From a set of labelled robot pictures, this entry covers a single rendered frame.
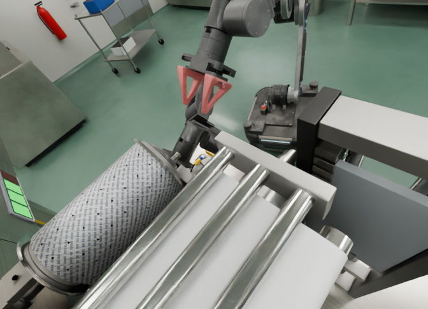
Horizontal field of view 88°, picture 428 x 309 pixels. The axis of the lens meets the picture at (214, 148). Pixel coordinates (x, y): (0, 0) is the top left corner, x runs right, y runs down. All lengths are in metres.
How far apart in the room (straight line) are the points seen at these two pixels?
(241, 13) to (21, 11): 4.62
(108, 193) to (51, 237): 0.11
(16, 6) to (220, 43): 4.55
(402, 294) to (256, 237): 0.60
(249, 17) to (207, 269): 0.35
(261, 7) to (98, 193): 0.41
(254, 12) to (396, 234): 0.35
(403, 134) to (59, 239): 0.46
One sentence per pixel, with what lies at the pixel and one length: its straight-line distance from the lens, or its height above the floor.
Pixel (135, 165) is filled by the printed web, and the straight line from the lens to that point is 0.43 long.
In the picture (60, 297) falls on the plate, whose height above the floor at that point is 1.16.
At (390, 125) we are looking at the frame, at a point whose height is 1.44.
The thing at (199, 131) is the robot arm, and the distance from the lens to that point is 0.60.
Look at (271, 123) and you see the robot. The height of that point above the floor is 0.26.
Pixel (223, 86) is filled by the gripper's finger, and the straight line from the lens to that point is 0.45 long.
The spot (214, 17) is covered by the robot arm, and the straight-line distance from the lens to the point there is 0.47.
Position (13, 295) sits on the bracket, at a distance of 0.51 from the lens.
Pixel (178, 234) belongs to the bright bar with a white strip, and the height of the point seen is 1.44.
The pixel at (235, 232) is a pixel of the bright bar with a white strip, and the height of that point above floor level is 1.44.
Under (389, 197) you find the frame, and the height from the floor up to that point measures 1.37.
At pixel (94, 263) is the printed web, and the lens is 0.47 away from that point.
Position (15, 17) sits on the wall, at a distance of 4.89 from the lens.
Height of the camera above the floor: 1.60
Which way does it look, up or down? 49 degrees down
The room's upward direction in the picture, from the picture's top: 24 degrees counter-clockwise
